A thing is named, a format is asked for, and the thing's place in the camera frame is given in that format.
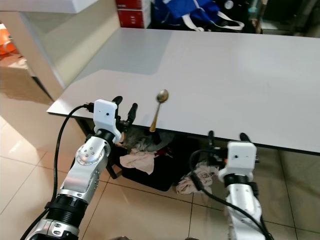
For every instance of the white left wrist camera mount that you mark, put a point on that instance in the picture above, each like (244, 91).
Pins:
(106, 116)

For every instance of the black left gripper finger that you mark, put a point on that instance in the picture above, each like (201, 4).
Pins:
(133, 113)
(118, 100)

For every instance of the beige crumpled cloth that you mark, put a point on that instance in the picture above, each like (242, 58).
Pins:
(140, 161)

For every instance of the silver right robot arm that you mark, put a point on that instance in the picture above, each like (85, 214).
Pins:
(242, 205)

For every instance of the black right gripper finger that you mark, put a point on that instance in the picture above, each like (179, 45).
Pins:
(245, 137)
(212, 141)

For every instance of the black bag with round label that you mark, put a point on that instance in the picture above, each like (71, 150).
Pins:
(242, 12)

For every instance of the golden metal spoon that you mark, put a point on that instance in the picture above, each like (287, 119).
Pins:
(162, 95)

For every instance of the grey patterned cloth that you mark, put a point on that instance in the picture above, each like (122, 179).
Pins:
(142, 140)

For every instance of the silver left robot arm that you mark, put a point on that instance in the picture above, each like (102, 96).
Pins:
(85, 167)

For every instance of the beige speckled ledge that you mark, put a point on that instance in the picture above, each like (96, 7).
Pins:
(20, 77)

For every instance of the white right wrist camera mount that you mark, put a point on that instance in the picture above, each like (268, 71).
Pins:
(241, 159)

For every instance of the white cloth with red logo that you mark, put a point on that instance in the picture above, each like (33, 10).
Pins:
(187, 185)

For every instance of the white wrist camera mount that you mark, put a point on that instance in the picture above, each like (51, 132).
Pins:
(241, 159)
(106, 116)

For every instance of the white counter with glass panel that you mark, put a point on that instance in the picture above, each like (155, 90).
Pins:
(35, 45)

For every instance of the black fabric bag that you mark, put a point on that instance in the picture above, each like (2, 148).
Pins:
(172, 167)

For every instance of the orange plastic bowl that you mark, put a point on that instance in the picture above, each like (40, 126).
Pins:
(5, 42)

